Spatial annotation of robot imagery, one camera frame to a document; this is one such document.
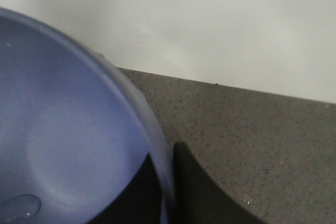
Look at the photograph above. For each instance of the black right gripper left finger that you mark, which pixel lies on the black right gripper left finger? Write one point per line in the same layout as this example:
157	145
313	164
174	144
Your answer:
140	202

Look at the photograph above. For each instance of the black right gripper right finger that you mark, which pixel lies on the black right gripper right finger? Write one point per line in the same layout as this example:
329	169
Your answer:
198	198

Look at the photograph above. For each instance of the light blue bowl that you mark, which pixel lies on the light blue bowl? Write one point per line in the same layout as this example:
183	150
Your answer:
74	129

